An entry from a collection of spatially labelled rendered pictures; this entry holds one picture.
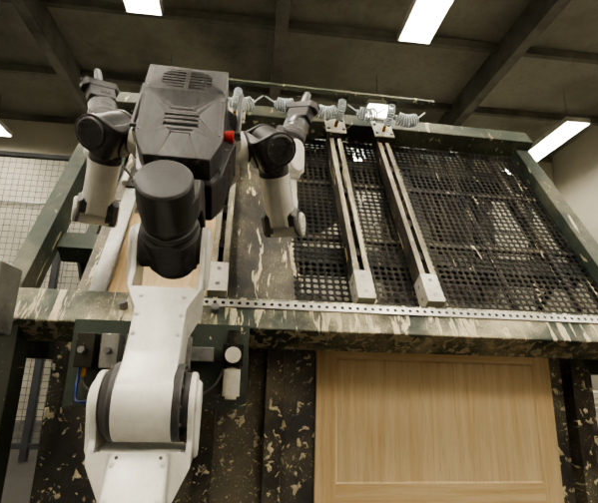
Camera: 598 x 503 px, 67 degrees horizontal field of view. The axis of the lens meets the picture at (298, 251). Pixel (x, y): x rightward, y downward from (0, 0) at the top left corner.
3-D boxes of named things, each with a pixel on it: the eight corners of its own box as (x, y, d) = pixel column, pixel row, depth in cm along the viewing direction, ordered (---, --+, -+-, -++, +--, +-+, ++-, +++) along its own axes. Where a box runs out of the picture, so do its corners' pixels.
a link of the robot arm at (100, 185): (116, 239, 137) (130, 171, 128) (68, 232, 131) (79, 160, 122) (116, 221, 146) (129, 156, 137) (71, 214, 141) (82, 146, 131)
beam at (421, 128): (98, 118, 217) (94, 99, 210) (104, 108, 224) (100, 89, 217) (524, 159, 245) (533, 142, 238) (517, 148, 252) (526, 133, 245)
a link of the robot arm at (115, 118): (104, 171, 122) (112, 122, 116) (74, 158, 122) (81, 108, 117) (128, 163, 132) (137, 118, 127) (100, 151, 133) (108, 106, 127)
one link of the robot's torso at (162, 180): (194, 202, 85) (204, 142, 96) (123, 197, 83) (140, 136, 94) (199, 284, 107) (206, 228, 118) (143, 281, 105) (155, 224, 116)
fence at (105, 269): (90, 299, 142) (87, 291, 139) (147, 140, 209) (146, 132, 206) (106, 300, 143) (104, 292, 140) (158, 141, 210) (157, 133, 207)
